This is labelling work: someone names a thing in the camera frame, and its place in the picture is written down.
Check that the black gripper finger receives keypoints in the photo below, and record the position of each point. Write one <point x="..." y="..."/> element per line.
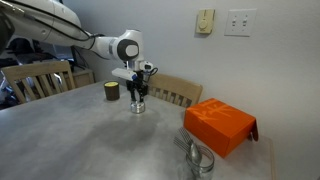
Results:
<point x="142" y="95"/>
<point x="133" y="95"/>

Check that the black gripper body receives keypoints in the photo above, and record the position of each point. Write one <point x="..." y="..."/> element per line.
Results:
<point x="140" y="81"/>

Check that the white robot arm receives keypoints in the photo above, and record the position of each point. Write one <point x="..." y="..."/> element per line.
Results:
<point x="50" y="26"/>

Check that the dark brown candle cup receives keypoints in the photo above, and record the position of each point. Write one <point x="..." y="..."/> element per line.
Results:
<point x="111" y="93"/>

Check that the light wooden slat-back chair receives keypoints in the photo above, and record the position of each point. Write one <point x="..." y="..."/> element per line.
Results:
<point x="33" y="68"/>
<point x="176" y="85"/>

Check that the small wooden cabinet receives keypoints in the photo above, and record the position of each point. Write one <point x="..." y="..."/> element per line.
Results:
<point x="83" y="78"/>

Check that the silver fork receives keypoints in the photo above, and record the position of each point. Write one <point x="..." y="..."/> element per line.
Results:
<point x="180" y="143"/>
<point x="185" y="134"/>

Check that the black stand pole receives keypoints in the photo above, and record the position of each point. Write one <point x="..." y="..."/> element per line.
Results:
<point x="73" y="58"/>

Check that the silver spoon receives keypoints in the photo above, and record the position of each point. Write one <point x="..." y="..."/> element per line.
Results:
<point x="194" y="154"/>

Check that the orange cardboard box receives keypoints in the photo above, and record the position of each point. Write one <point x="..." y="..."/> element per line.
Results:
<point x="216" y="123"/>

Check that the clear glass jar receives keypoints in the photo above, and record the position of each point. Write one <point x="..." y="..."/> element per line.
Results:
<point x="209" y="164"/>

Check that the black bag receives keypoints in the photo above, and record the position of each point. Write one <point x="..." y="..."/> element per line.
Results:
<point x="21" y="46"/>

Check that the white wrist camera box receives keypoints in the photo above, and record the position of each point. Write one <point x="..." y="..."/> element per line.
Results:
<point x="121" y="73"/>

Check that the beige wall dial thermostat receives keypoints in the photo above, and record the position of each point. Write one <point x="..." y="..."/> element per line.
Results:
<point x="204" y="21"/>

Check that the white double light switch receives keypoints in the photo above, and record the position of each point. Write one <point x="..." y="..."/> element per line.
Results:
<point x="240" y="22"/>

